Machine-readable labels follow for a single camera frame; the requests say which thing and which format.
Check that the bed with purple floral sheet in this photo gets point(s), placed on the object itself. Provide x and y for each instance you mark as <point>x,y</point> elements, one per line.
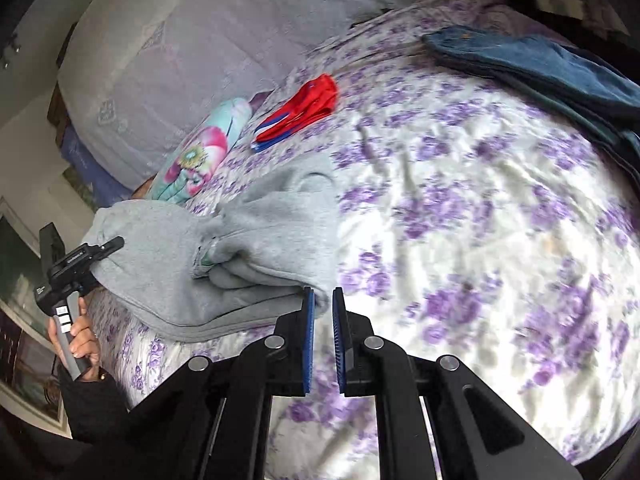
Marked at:
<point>475,210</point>

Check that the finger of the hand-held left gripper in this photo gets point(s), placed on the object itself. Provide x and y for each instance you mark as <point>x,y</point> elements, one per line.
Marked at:
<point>111,246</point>

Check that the person's left forearm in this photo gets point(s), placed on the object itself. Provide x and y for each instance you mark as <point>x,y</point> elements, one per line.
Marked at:
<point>92,405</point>

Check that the floral teal pink pillow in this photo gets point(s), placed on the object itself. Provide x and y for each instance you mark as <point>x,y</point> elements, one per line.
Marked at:
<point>200,155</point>

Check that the red shorts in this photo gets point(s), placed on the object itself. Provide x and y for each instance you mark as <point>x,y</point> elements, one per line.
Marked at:
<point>300,110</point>

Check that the blue patterned cloth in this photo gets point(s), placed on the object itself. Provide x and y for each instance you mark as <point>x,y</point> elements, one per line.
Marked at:
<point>85,165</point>

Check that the blue jeans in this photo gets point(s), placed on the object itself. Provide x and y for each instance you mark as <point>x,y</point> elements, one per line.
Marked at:
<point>540,70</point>

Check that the white lace cover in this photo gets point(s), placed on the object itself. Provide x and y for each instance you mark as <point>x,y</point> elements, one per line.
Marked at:
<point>200,50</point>

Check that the grey sweatpants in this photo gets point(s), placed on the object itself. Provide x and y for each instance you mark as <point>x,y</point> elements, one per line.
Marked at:
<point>235,255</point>

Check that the person's left hand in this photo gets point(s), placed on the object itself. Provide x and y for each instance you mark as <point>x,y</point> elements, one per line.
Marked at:
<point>85,345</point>

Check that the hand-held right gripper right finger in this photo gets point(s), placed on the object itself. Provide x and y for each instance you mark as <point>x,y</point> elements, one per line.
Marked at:
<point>340,340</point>

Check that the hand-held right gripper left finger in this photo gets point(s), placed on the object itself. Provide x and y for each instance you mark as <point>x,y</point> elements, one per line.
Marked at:
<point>309,340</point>

